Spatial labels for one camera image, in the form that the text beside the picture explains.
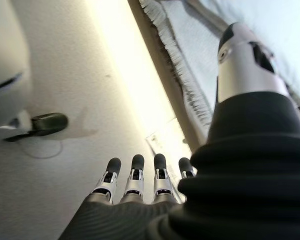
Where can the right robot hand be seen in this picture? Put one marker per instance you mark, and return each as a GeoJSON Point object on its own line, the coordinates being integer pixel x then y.
{"type": "Point", "coordinates": [240, 162]}

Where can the cream woven fringed blanket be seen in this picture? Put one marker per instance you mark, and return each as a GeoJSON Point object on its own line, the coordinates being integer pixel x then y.
{"type": "Point", "coordinates": [195, 50]}

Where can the printed paper sheet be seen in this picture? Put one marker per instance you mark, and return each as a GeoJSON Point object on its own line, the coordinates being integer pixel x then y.
{"type": "Point", "coordinates": [157, 143]}

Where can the black right robot foot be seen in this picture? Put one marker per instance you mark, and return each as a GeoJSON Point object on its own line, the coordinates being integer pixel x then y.
{"type": "Point", "coordinates": [47, 121]}

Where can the silver right robot leg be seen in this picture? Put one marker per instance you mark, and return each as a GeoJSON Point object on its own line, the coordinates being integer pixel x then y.
{"type": "Point", "coordinates": [5, 50]}

